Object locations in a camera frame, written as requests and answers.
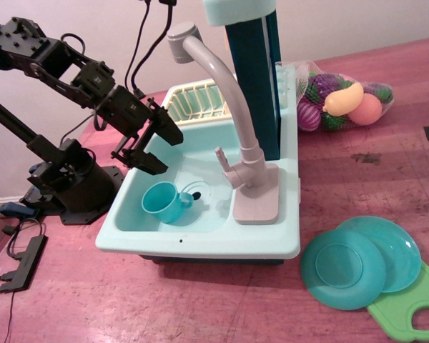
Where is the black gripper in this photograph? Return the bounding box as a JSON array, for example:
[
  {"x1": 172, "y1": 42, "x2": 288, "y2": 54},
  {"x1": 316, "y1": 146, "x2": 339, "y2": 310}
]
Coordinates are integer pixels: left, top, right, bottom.
[{"x1": 71, "y1": 61, "x2": 184, "y2": 175}]

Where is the teal plastic toy cup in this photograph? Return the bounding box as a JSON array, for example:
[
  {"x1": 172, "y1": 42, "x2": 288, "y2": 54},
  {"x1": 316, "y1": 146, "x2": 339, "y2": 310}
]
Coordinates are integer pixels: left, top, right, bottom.
[{"x1": 141, "y1": 182, "x2": 194, "y2": 224}]

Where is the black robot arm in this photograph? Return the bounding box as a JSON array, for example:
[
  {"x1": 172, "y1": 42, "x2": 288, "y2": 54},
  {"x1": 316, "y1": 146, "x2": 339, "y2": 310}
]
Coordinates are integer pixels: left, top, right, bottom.
[{"x1": 0, "y1": 17, "x2": 184, "y2": 175}]

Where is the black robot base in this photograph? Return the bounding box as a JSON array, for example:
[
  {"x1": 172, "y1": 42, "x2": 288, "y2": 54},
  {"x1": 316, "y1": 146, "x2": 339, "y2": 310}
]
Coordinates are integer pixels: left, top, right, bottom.
[{"x1": 19, "y1": 162, "x2": 124, "y2": 225}]

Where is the cream dish drying rack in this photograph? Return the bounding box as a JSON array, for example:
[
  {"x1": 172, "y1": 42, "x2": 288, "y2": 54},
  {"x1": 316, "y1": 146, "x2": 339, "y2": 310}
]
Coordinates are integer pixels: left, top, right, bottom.
[{"x1": 162, "y1": 79, "x2": 232, "y2": 126}]

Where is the light blue toy sink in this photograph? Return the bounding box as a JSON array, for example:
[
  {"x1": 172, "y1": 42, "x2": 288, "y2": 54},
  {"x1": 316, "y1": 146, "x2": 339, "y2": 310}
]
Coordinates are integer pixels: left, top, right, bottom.
[{"x1": 94, "y1": 62, "x2": 302, "y2": 267}]

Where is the grey toy faucet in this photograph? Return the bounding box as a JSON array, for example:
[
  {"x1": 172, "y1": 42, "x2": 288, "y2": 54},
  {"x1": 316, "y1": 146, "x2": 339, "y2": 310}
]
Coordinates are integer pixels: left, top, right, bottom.
[{"x1": 166, "y1": 21, "x2": 282, "y2": 225}]

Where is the blue clamp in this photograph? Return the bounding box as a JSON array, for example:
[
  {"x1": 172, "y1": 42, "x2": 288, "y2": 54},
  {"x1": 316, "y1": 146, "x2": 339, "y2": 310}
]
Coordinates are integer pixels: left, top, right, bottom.
[{"x1": 0, "y1": 202, "x2": 39, "y2": 219}]

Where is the mesh bag of toy food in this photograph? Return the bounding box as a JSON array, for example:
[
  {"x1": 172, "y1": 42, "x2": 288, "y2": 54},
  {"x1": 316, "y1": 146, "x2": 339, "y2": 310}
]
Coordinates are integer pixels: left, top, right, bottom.
[{"x1": 275, "y1": 61, "x2": 395, "y2": 132}]

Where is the black usb hub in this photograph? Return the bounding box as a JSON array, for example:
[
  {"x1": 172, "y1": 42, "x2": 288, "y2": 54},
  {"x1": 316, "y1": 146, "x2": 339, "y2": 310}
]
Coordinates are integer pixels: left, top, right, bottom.
[{"x1": 0, "y1": 234, "x2": 48, "y2": 293}]

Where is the yellow toy mango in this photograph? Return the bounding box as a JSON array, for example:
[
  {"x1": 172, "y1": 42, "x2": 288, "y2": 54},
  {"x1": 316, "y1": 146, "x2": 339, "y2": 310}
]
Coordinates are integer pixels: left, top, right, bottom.
[{"x1": 322, "y1": 82, "x2": 364, "y2": 116}]

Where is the orange toy fruit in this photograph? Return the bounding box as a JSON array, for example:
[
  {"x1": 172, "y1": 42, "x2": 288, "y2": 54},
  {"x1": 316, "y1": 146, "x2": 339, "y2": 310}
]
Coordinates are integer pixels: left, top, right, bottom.
[{"x1": 348, "y1": 94, "x2": 382, "y2": 126}]

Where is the teal front plate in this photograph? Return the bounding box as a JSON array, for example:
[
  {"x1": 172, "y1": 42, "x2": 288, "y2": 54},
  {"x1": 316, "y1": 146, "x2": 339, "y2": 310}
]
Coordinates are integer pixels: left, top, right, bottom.
[{"x1": 300, "y1": 229, "x2": 387, "y2": 311}]

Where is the teal plate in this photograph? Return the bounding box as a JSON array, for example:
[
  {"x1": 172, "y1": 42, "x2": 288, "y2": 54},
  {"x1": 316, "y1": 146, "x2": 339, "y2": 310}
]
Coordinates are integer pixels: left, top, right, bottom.
[
  {"x1": 300, "y1": 229, "x2": 387, "y2": 311},
  {"x1": 337, "y1": 216, "x2": 421, "y2": 293}
]

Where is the teal rear plate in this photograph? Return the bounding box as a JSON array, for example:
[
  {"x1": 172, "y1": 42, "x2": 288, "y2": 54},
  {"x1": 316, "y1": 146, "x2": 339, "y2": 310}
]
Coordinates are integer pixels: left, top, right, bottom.
[{"x1": 337, "y1": 216, "x2": 421, "y2": 293}]

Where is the green plastic cutting board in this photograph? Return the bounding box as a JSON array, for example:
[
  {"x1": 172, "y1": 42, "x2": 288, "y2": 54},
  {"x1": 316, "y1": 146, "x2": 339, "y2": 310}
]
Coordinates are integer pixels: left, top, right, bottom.
[{"x1": 367, "y1": 263, "x2": 429, "y2": 342}]

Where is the black power cable right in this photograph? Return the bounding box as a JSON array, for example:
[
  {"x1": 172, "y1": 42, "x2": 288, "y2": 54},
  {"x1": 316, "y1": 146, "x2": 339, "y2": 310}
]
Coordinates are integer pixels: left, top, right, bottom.
[{"x1": 130, "y1": 0, "x2": 178, "y2": 99}]

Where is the black power cable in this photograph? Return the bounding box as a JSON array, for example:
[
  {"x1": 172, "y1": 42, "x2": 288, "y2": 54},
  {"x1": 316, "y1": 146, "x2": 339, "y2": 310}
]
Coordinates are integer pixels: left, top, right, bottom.
[
  {"x1": 124, "y1": 0, "x2": 152, "y2": 90},
  {"x1": 130, "y1": 0, "x2": 178, "y2": 99}
]

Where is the black power cable left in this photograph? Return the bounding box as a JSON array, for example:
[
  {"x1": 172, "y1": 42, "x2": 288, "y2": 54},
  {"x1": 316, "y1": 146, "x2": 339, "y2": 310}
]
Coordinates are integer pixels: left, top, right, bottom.
[{"x1": 124, "y1": 0, "x2": 152, "y2": 90}]

